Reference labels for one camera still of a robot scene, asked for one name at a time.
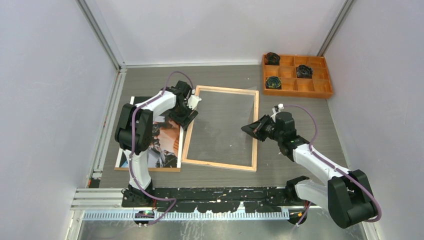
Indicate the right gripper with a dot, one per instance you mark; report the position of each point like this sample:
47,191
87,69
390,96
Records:
265,119

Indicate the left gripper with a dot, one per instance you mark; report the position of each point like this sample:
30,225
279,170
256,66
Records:
184,121

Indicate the blue yellow tape roll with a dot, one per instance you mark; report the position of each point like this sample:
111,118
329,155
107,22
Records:
273,82

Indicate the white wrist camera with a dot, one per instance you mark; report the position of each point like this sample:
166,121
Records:
193,101
277,109

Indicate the orange compartment tray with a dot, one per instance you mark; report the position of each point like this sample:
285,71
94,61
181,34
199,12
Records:
320,86

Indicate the white wooden picture frame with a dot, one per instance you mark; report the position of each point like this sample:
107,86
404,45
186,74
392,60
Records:
255,139

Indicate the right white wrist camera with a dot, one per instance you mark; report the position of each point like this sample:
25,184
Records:
277,109

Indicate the black tape roll top-left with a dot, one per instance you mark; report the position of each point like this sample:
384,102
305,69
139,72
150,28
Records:
272,59

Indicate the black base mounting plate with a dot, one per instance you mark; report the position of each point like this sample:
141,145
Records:
264,199

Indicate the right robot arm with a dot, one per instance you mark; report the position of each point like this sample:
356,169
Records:
331,179

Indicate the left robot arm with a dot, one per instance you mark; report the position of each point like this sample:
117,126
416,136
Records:
134,131

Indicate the aluminium rail front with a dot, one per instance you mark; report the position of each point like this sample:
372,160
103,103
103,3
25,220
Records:
104,198

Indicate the printed photo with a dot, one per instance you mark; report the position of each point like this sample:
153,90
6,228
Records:
165,142

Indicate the brown backing board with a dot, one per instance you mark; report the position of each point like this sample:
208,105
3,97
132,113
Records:
149,169

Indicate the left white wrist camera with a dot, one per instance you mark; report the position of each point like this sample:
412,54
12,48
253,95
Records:
193,101

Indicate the black tape roll middle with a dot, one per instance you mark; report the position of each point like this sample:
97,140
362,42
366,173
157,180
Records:
304,72

